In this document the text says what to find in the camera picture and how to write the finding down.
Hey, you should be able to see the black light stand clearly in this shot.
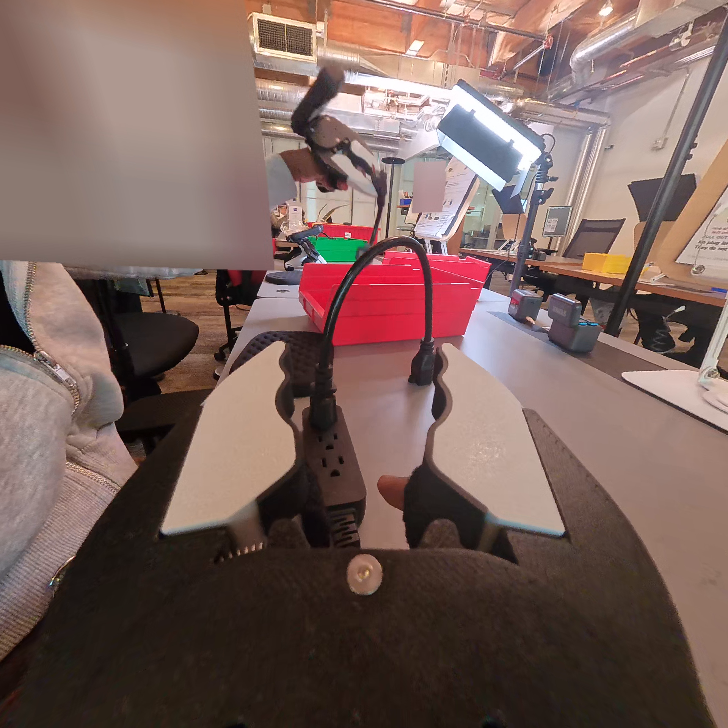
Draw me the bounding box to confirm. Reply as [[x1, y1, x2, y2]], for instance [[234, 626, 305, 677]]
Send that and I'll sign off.
[[508, 133, 559, 297]]

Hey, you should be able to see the black slanted pole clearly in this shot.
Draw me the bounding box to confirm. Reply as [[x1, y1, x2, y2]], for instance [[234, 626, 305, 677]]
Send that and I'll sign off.
[[604, 17, 728, 337]]

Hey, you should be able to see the green plastic bin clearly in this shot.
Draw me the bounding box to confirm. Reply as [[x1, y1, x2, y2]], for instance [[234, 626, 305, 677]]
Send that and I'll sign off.
[[307, 235, 376, 265]]

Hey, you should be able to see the red and black chair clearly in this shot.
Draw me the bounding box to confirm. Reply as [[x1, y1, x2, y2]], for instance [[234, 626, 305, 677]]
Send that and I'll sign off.
[[214, 267, 268, 365]]

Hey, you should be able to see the wooden desk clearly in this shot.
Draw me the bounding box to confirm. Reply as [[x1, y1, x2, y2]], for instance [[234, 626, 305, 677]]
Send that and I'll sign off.
[[458, 246, 728, 309]]

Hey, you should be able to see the white stand base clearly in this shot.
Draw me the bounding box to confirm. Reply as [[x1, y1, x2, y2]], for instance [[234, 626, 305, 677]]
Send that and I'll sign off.
[[621, 333, 728, 436]]

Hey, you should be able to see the black foam pad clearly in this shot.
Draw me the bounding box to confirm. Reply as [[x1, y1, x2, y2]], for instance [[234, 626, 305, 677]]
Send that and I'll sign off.
[[227, 330, 320, 400]]

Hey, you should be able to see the white microscope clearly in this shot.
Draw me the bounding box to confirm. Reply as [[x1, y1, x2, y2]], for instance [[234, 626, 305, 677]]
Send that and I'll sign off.
[[266, 223, 329, 289]]

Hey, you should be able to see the LED light panel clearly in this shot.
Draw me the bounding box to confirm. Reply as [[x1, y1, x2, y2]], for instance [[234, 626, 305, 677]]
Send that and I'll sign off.
[[435, 80, 547, 192]]

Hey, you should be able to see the black power strip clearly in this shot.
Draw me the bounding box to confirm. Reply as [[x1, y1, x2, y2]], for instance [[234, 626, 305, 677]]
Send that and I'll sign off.
[[300, 398, 368, 549]]

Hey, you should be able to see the black power plug cord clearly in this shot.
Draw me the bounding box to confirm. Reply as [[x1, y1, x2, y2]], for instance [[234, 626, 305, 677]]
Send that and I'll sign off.
[[309, 236, 438, 431]]

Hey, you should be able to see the grey battery charger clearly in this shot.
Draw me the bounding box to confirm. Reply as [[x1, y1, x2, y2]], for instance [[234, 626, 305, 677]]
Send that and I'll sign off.
[[508, 289, 544, 326], [547, 294, 602, 353]]

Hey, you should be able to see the poster stand with wooden edge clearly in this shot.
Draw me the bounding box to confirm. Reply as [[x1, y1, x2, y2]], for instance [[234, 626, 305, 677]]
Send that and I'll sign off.
[[412, 156, 482, 241]]

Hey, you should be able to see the red plastic bin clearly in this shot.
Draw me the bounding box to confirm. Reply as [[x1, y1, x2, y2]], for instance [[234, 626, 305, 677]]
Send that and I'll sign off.
[[307, 222, 381, 242], [298, 259, 483, 347], [381, 250, 493, 302]]

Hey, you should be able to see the black panel flag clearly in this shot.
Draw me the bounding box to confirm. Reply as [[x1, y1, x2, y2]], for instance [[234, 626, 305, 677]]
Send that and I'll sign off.
[[628, 173, 698, 224]]

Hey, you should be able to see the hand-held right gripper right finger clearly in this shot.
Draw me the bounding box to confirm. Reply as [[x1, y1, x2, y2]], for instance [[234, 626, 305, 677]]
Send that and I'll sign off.
[[424, 343, 566, 549]]

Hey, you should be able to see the person's left hand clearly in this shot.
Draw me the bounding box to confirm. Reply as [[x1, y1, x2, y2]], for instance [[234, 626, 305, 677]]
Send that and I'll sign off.
[[281, 149, 343, 192]]

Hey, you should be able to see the metal air duct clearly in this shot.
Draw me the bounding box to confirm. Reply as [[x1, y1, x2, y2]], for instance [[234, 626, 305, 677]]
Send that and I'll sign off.
[[569, 0, 728, 72]]

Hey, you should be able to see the black mesh office chair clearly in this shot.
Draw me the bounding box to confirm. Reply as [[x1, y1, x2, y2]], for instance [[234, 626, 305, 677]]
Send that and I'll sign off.
[[563, 218, 626, 262]]

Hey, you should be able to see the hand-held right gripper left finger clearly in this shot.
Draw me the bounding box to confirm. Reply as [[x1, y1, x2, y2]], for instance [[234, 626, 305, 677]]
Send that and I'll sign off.
[[161, 340, 312, 551]]

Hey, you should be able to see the yellow plastic bin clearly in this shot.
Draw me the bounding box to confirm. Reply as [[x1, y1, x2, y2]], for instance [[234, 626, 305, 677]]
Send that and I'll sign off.
[[581, 252, 633, 274]]

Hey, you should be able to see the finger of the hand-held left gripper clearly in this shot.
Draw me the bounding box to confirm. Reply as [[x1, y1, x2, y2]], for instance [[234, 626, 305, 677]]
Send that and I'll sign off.
[[331, 142, 389, 198]]

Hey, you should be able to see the cardboard sign with paper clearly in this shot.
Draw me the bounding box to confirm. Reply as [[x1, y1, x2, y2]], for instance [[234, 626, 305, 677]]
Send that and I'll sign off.
[[634, 152, 728, 268]]

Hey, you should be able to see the person's grey hoodie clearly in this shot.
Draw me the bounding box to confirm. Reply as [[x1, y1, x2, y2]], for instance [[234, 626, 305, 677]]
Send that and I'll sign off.
[[0, 260, 140, 663]]

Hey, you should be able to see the white ceiling heater unit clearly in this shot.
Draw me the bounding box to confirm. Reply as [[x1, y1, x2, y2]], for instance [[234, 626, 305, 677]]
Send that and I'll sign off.
[[247, 11, 326, 61]]

